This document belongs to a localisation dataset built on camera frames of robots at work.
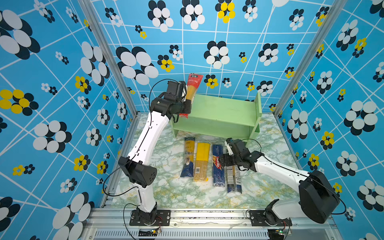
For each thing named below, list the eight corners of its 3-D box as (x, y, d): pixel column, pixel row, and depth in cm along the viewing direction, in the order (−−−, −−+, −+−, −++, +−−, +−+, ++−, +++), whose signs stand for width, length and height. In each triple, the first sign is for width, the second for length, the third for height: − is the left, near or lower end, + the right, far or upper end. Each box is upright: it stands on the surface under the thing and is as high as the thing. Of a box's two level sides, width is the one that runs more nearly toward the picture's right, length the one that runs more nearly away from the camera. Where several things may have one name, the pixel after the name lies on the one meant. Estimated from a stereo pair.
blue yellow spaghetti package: (181, 177, 89) (180, 175, 86) (183, 140, 106) (183, 137, 104) (194, 177, 89) (194, 175, 86) (194, 140, 106) (194, 137, 104)
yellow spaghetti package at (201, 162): (192, 180, 87) (192, 178, 85) (197, 144, 103) (197, 142, 101) (207, 181, 87) (207, 180, 84) (209, 145, 102) (209, 143, 100)
